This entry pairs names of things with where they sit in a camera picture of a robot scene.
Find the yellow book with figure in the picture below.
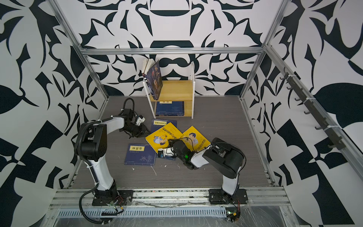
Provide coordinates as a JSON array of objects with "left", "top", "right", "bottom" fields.
[{"left": 146, "top": 123, "right": 183, "bottom": 153}]

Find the purple book with old man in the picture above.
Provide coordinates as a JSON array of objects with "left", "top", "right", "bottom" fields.
[{"left": 143, "top": 61, "right": 163, "bottom": 100}]

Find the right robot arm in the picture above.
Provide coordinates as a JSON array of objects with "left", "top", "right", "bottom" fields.
[{"left": 158, "top": 138, "right": 247, "bottom": 198}]

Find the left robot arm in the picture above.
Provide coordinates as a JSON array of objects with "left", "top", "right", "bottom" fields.
[{"left": 74, "top": 109, "right": 150, "bottom": 200}]

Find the yellow book under blue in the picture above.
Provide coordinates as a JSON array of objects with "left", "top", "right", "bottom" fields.
[{"left": 181, "top": 126, "right": 211, "bottom": 152}]

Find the wooden white bookshelf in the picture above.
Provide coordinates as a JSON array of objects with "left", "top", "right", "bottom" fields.
[{"left": 143, "top": 62, "right": 196, "bottom": 119}]

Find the black book leaning upright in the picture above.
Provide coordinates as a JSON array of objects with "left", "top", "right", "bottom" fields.
[{"left": 141, "top": 59, "right": 156, "bottom": 75}]

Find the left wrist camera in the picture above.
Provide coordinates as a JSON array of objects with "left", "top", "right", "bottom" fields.
[{"left": 135, "top": 115, "right": 146, "bottom": 126}]

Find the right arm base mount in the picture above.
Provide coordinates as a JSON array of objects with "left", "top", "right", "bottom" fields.
[{"left": 209, "top": 189, "right": 248, "bottom": 205}]

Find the black corrugated cable hose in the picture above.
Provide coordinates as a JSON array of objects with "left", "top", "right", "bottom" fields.
[{"left": 74, "top": 97, "right": 135, "bottom": 225}]

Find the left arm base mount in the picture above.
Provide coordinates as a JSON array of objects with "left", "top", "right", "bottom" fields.
[{"left": 92, "top": 190, "right": 134, "bottom": 206}]

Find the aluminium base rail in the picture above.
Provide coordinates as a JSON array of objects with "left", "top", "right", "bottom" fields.
[{"left": 49, "top": 187, "right": 292, "bottom": 209}]

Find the wall hook rail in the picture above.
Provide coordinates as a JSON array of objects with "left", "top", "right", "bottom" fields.
[{"left": 280, "top": 67, "right": 347, "bottom": 150}]

